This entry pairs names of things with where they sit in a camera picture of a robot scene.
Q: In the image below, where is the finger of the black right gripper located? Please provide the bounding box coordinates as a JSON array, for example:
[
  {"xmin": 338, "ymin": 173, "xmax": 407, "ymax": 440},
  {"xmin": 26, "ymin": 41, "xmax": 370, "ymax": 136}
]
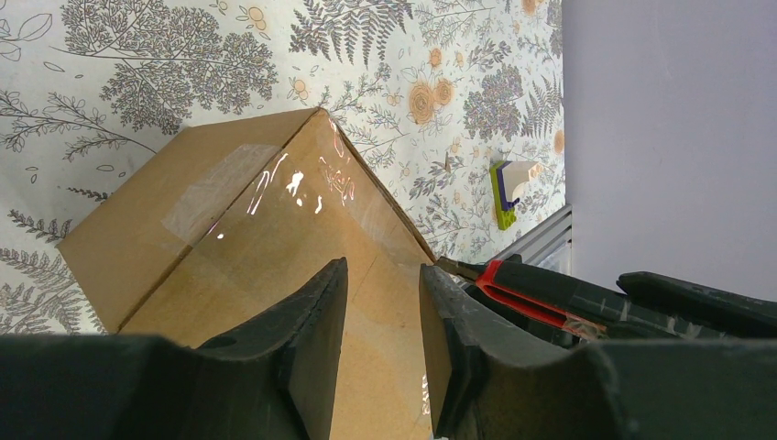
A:
[
  {"xmin": 616, "ymin": 271, "xmax": 776, "ymax": 338},
  {"xmin": 461, "ymin": 282, "xmax": 577, "ymax": 349}
]

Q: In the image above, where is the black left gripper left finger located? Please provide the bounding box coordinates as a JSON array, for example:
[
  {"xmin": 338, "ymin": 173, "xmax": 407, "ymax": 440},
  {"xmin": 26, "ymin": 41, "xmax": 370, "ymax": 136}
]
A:
[{"xmin": 1, "ymin": 258, "xmax": 348, "ymax": 439}]

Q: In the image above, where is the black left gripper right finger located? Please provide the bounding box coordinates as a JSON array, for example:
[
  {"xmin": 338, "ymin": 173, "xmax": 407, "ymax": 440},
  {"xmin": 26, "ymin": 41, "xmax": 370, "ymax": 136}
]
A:
[{"xmin": 419, "ymin": 265, "xmax": 776, "ymax": 439}]

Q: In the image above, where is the red black utility knife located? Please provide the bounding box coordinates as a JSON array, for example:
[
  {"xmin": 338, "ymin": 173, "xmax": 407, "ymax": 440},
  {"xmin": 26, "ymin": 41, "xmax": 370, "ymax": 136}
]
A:
[{"xmin": 435, "ymin": 257, "xmax": 681, "ymax": 340}]

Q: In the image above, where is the brown cardboard express box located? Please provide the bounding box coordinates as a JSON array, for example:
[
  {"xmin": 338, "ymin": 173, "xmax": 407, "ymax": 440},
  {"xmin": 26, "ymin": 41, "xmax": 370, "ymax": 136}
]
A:
[{"xmin": 58, "ymin": 108, "xmax": 433, "ymax": 439}]

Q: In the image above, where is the green purple toy block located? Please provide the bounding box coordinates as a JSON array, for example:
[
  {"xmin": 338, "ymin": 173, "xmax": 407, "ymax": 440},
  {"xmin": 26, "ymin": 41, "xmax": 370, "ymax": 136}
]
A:
[{"xmin": 489, "ymin": 160, "xmax": 544, "ymax": 231}]

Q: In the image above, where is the floral patterned table mat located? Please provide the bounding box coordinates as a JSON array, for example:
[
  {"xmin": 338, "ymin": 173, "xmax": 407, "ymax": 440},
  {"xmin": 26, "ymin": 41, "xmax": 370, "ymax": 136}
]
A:
[{"xmin": 1, "ymin": 0, "xmax": 565, "ymax": 334}]

